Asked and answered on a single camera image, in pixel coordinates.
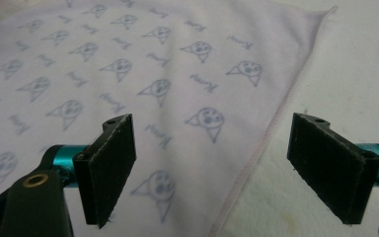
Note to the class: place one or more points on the white foam mat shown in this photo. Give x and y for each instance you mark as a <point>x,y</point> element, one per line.
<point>348,82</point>

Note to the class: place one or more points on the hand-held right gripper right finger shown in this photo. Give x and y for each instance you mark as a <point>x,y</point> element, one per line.
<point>332,168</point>

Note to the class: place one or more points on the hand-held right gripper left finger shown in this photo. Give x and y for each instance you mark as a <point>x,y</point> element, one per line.
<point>105,171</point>

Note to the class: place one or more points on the lilac printed towel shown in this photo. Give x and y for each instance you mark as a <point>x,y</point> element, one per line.
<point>177,65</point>

